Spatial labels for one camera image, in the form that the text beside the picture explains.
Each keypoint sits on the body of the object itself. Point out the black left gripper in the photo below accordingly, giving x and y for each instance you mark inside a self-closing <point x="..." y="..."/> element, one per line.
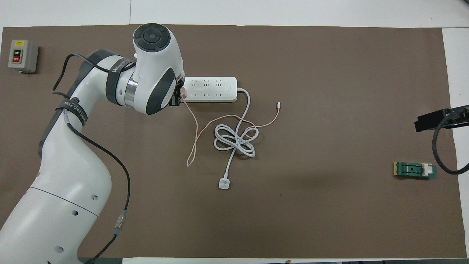
<point x="173" y="101"/>

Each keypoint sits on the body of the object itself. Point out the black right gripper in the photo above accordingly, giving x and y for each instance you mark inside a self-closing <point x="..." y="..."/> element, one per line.
<point x="432" y="121"/>

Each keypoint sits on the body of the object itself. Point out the pink charger adapter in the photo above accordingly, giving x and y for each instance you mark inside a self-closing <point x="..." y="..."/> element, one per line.
<point x="184" y="94"/>

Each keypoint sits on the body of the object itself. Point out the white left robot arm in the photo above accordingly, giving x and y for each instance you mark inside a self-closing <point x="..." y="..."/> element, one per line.
<point x="66" y="176"/>

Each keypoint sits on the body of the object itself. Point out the white power strip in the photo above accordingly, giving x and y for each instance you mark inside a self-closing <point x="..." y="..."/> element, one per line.
<point x="212" y="90"/>

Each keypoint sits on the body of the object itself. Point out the brown table mat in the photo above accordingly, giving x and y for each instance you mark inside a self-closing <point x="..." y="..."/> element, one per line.
<point x="329" y="220"/>

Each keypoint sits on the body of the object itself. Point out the green knife switch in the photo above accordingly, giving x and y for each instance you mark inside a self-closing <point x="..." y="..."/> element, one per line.
<point x="414" y="169"/>

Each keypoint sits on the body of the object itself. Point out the grey on-off switch box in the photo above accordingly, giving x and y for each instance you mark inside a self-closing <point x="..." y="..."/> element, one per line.
<point x="25" y="58"/>

